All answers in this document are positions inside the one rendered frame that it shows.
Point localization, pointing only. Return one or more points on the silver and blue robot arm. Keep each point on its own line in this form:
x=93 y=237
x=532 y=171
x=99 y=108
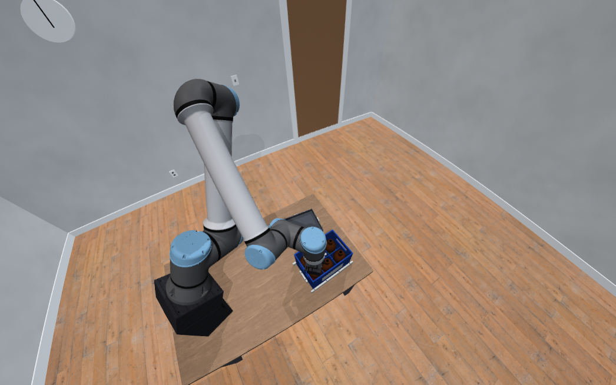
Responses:
x=207 y=109

